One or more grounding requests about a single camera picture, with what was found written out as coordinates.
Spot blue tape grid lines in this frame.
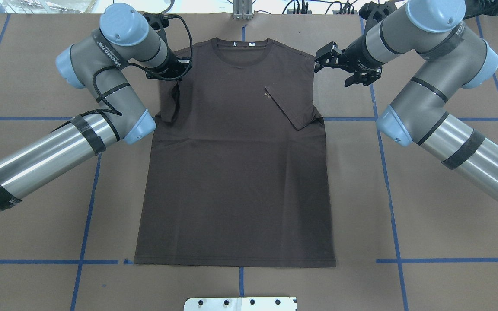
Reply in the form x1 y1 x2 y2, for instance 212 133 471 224
0 13 498 311

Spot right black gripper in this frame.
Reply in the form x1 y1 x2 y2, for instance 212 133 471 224
314 41 382 87

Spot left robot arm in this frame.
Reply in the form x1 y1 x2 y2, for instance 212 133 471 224
0 3 192 212

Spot white camera mast base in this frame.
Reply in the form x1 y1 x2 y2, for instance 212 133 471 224
183 297 298 311

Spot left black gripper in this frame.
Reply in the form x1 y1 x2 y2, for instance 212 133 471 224
145 52 191 81

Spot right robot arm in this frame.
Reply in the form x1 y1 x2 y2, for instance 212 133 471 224
314 0 498 201

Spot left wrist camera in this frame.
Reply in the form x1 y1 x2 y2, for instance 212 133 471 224
142 12 176 31

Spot dark brown t-shirt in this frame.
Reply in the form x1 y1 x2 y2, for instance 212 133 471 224
133 38 336 268

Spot aluminium frame post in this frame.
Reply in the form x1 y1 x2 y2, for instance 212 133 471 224
231 0 254 20

